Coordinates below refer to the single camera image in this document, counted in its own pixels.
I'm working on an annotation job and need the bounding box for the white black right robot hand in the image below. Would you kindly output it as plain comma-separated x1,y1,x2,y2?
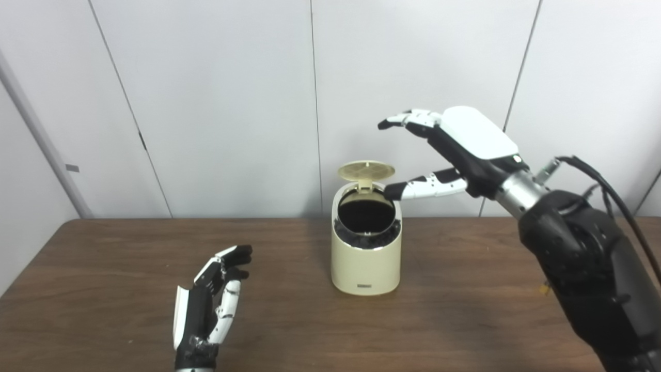
377,106,530,201

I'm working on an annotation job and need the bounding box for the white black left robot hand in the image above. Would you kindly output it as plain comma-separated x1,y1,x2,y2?
173,245,253,370

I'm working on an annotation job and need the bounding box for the cream round bin lid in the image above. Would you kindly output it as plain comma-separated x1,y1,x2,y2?
338,161,396,194

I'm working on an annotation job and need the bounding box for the cream-colored round bin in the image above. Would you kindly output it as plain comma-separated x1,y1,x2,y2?
330,161,402,297

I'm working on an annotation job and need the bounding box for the black bin liner bag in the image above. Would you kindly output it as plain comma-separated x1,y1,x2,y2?
336,199,401,250

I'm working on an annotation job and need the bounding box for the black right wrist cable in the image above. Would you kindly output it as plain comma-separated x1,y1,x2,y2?
534,156,661,287

